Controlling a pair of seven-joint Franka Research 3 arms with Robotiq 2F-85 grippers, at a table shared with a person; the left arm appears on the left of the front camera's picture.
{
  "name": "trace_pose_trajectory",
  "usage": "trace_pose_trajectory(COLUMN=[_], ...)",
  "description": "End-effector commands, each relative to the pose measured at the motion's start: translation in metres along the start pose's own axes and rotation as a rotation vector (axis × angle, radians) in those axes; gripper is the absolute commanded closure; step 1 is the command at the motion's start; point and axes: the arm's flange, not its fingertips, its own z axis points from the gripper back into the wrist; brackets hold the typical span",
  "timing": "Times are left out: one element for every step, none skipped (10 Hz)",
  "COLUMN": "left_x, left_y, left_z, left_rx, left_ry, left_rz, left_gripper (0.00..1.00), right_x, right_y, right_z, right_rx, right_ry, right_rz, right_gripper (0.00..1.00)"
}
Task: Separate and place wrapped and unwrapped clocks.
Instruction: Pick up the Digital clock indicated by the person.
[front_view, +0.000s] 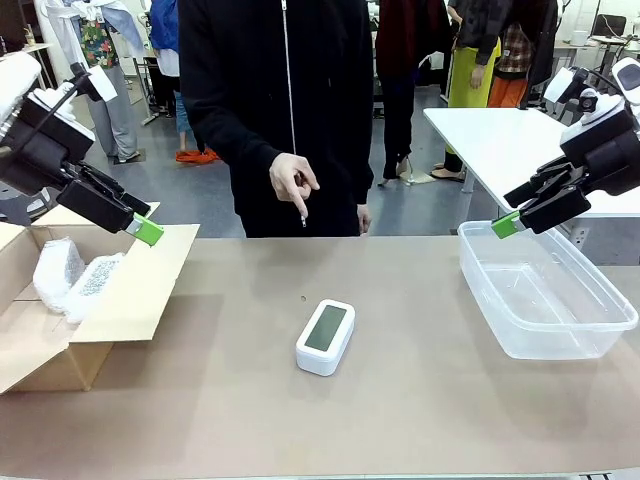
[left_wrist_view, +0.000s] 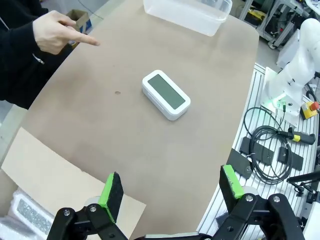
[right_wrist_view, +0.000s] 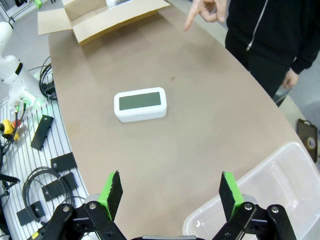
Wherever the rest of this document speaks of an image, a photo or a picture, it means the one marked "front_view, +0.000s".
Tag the person in dark red top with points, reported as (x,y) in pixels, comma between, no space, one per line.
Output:
(410,50)

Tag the person's left hand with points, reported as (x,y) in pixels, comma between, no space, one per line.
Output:
(365,220)

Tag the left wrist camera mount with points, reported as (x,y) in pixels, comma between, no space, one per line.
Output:
(95,82)

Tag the bubble-wrapped white clock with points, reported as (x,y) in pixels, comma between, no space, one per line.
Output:
(55,272)
(97,282)

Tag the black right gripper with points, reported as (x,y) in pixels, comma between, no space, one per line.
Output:
(610,155)

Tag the orange cloth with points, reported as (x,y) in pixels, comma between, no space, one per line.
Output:
(197,156)

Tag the mannequin with floral shirt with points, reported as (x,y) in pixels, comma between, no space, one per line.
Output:
(100,50)

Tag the light wooden desk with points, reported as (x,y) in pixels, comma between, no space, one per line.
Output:
(30,47)

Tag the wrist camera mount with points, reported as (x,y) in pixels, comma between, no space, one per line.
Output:
(95,82)
(560,85)

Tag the white power socket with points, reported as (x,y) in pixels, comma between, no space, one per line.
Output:
(579,235)

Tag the person in yellow apron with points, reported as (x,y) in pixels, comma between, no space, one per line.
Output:
(470,75)

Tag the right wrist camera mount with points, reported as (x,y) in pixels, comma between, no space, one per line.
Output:
(560,85)

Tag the white table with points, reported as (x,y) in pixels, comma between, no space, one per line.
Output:
(490,140)

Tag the mannequin with plaid shirt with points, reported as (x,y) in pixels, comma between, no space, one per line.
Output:
(510,70)

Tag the gray office desk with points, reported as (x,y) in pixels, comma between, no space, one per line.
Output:
(565,47)

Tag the clear plastic container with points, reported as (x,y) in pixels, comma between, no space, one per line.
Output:
(550,300)

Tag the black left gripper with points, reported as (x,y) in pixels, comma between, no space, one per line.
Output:
(40,150)

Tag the person in black hoodie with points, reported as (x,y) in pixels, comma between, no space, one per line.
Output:
(250,100)

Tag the person's right hand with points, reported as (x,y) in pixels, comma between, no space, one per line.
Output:
(290,175)

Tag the open cardboard box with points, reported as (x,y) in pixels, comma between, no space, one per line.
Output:
(140,290)

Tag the unwrapped white digital clock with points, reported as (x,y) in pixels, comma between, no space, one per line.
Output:
(325,332)

